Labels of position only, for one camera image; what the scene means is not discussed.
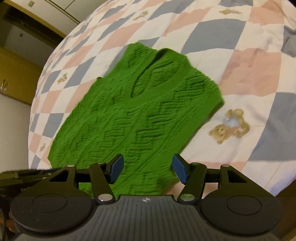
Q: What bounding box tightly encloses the white wardrobe with panels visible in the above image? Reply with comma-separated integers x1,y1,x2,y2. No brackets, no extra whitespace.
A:
5,0,105,37

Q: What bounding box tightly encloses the wooden cabinet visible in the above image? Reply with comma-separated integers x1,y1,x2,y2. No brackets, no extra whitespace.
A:
0,0,68,105

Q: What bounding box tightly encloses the green knitted vest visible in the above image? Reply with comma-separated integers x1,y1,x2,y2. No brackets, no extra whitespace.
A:
48,42,223,196

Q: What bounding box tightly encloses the pink blue checkered quilt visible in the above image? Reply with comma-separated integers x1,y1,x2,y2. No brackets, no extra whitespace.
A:
28,1,295,195

